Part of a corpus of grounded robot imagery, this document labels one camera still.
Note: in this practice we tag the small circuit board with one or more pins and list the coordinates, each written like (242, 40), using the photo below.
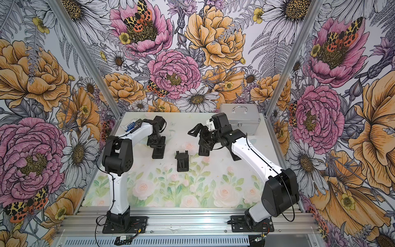
(123, 240)

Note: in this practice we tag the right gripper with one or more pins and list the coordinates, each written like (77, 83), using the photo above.
(199, 127)

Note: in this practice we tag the silver metal case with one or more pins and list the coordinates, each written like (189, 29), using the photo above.
(244, 117)

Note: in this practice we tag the aluminium post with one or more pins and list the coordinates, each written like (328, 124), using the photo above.
(308, 24)
(70, 29)

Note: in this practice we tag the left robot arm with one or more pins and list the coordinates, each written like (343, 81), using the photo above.
(118, 159)

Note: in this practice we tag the phone stand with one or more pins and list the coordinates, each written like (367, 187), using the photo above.
(234, 156)
(158, 152)
(182, 161)
(203, 151)

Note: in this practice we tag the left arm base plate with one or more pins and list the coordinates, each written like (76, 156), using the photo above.
(128, 225)

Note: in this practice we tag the aluminium front rail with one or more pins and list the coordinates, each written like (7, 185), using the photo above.
(184, 221)

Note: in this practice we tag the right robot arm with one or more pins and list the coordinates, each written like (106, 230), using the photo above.
(280, 190)

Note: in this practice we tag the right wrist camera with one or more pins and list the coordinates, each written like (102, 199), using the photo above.
(210, 124)

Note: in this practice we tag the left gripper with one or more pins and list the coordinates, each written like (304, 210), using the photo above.
(160, 144)

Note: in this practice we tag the blue white packet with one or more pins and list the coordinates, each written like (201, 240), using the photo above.
(132, 126)

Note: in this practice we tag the left aluminium post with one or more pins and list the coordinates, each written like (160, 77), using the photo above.
(70, 29)

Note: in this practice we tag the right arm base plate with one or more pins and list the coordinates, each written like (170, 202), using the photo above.
(245, 224)

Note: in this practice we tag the right aluminium post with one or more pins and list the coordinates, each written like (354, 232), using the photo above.
(308, 24)

